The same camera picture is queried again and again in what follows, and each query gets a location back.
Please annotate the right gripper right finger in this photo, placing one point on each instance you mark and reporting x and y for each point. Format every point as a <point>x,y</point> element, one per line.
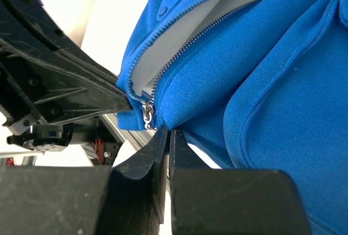
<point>230,201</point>

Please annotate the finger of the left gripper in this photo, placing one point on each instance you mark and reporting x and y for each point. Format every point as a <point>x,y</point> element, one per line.
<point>45,77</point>

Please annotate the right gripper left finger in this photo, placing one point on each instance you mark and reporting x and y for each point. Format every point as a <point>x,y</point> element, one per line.
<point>126,199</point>

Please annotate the silver zipper slider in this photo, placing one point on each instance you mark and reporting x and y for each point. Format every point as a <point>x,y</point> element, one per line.
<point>148,113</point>

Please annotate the blue zip jacket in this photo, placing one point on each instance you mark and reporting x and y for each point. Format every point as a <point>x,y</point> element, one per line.
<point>254,84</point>

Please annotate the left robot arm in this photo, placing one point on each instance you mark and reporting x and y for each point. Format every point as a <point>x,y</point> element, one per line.
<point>90,132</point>

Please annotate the aluminium table frame rail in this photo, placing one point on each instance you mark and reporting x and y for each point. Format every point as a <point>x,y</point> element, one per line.
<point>132,141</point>

